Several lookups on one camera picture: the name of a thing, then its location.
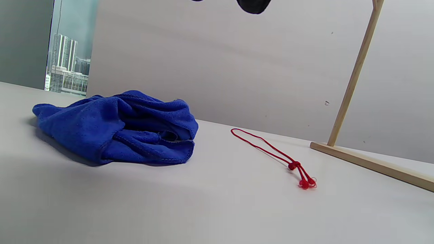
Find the blue towel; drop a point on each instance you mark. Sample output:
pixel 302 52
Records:
pixel 88 128

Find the person's left hand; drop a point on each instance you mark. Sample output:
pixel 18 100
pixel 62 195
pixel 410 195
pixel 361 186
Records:
pixel 253 6

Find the wooden rack with posts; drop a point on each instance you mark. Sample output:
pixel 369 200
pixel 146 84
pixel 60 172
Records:
pixel 352 81

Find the glass window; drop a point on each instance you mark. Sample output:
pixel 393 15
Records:
pixel 67 54

